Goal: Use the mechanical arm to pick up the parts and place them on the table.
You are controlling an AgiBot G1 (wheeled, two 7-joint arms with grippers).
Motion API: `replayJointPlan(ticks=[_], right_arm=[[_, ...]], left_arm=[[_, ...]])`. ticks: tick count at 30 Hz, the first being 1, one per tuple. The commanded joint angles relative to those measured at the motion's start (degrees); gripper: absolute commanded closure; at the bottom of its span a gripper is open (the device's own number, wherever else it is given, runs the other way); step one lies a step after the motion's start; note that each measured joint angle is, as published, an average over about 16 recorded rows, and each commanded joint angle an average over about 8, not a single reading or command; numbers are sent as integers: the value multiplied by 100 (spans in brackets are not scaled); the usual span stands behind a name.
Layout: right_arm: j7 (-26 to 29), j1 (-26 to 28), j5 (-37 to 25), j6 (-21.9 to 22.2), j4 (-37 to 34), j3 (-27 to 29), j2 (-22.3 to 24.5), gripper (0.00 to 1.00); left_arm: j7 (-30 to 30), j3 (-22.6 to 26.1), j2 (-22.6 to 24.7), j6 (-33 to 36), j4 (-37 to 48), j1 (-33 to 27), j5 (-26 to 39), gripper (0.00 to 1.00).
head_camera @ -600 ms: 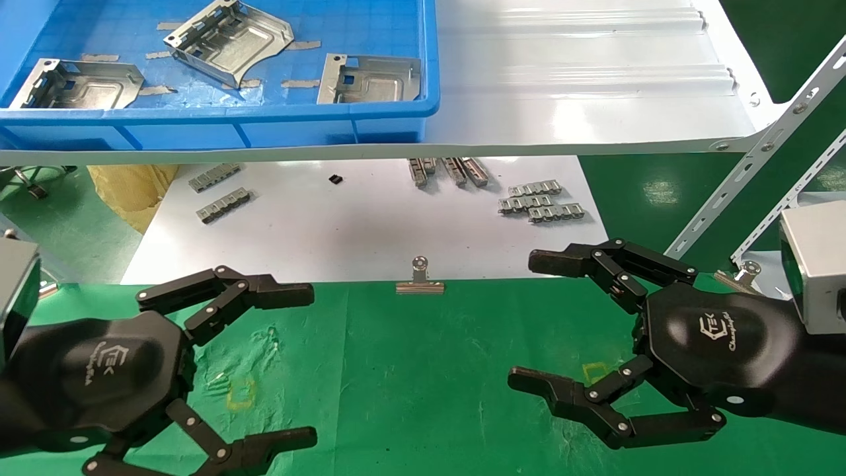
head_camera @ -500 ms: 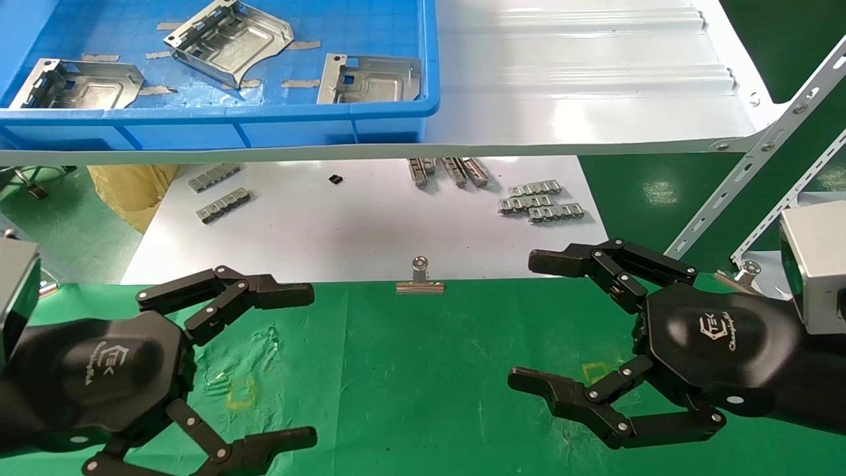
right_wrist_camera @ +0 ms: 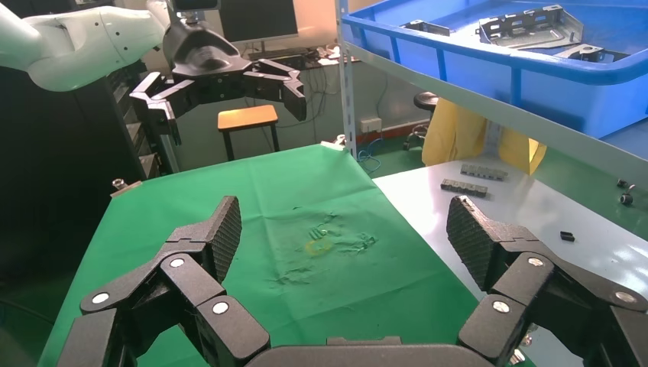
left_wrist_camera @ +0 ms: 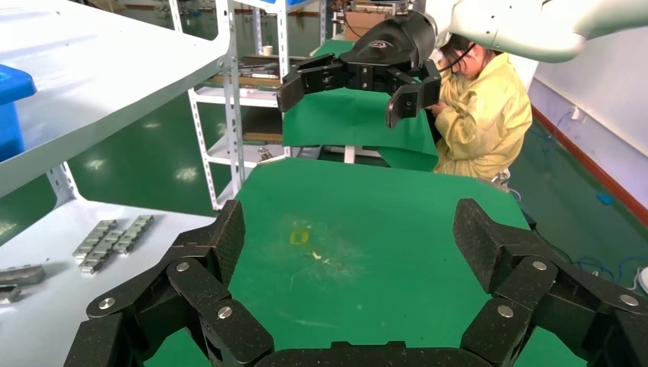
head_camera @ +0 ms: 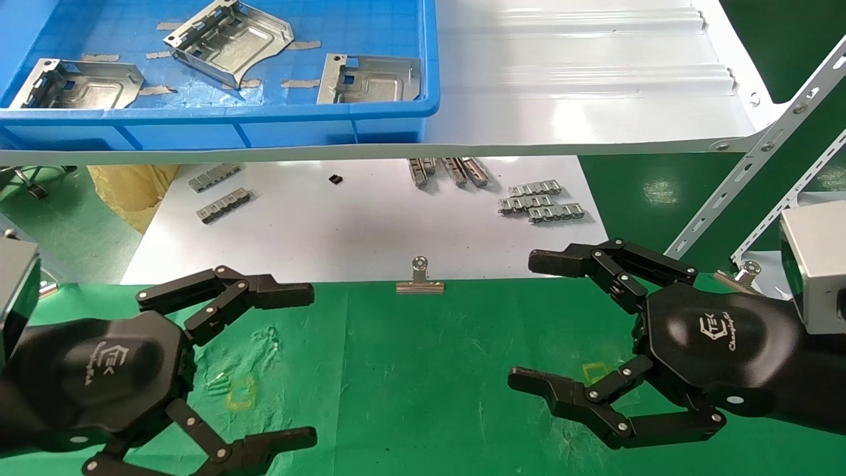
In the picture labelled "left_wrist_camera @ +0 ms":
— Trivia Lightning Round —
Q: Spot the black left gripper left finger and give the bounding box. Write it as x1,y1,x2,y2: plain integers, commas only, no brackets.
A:
63,199,274,367

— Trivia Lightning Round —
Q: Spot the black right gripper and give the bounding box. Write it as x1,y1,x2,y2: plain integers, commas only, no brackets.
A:
277,10,442,129

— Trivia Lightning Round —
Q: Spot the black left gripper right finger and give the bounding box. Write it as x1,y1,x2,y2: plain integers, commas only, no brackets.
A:
452,197,648,367

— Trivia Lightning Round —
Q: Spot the dark metal parts tray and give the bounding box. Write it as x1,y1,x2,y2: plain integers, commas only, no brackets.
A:
238,54,305,80

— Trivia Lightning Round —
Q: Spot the green cloth on neighbour table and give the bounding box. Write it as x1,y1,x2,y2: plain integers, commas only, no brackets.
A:
281,39,439,172

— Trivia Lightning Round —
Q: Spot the brown cardboard box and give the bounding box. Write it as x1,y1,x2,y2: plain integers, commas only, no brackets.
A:
344,11,388,43

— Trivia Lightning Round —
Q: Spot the metal stool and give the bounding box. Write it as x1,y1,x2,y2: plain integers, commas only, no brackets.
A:
488,169,512,191

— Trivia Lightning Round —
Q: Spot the silver binder clip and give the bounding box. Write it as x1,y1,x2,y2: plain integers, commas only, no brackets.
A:
257,147,287,166

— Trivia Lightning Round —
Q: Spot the person in yellow coat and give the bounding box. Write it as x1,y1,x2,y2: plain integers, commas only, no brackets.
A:
426,32,533,180

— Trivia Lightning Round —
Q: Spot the white slotted-angle storage rack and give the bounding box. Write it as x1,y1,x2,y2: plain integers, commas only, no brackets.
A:
167,0,330,211

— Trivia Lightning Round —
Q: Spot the white metal shelf rack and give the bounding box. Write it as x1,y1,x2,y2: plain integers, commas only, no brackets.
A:
0,0,249,367

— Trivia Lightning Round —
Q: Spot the blue plastic bin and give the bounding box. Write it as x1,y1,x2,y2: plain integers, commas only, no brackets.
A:
0,64,38,163

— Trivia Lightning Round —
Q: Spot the white table frame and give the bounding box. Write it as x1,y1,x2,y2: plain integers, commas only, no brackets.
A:
323,145,386,164

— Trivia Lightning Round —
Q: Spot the ribbed silver metal rail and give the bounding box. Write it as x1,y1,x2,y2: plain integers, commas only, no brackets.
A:
72,219,118,260
112,214,155,255
78,229,125,275

